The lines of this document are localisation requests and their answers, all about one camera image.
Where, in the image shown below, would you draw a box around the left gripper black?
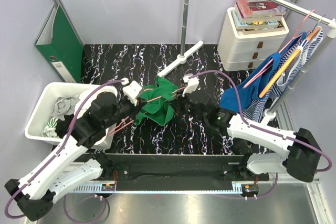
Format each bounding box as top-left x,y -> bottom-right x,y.
103,89 -> 147,129

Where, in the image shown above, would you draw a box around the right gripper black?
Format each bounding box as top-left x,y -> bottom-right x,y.
169,88 -> 207,124

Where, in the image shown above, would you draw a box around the green tank top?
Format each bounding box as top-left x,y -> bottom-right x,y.
134,77 -> 178,126

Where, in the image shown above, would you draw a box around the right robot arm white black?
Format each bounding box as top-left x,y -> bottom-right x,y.
178,93 -> 322,183

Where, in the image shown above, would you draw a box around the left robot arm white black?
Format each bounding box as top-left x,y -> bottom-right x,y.
5,92 -> 140,221

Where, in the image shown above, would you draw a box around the blue tank top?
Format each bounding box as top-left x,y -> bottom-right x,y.
219,31 -> 307,122

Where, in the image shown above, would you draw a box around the blue white striped top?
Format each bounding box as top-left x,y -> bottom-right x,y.
240,28 -> 325,124

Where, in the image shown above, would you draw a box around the orange wooden hanger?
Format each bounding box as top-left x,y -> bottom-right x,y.
259,27 -> 321,98

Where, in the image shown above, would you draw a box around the pink hanger with blue top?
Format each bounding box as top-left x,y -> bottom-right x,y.
243,9 -> 317,89

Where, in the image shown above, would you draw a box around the white garment in bin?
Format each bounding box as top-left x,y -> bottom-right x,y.
74,89 -> 98,118

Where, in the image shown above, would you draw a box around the grey garment in bin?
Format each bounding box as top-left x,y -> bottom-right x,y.
50,97 -> 79,121

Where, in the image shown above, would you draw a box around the green white striped garment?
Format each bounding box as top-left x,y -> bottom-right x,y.
41,118 -> 59,138

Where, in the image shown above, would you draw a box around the white three-drawer unit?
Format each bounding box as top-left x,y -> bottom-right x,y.
217,7 -> 289,71

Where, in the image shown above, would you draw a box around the white laundry bin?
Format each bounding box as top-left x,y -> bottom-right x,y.
25,82 -> 118,150

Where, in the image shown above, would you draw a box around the green lever arch binder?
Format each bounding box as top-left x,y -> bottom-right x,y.
35,6 -> 83,83

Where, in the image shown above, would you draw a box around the middle book teal cover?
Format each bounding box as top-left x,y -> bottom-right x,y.
232,8 -> 286,28

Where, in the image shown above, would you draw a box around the top book pink cover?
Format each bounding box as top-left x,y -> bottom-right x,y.
235,0 -> 287,18

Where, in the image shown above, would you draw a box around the bottom book yellow black cover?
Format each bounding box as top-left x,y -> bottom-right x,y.
236,21 -> 284,35

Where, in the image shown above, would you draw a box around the metal clothes rack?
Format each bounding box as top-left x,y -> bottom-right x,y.
157,0 -> 335,125

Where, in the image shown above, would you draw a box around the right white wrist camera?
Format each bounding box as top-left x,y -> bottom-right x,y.
182,74 -> 199,97

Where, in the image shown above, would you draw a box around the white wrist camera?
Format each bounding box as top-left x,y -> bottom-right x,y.
121,78 -> 143,106
182,74 -> 199,97

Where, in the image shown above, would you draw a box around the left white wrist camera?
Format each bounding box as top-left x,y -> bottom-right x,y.
121,78 -> 143,106

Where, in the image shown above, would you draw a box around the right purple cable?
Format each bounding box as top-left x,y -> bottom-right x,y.
187,70 -> 332,200

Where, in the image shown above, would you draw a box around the purple cable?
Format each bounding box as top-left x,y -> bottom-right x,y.
4,77 -> 129,223
187,70 -> 332,200

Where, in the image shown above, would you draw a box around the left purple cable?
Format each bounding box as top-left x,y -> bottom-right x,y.
4,77 -> 129,223

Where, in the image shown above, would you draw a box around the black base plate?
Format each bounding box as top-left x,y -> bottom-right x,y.
69,153 -> 271,192

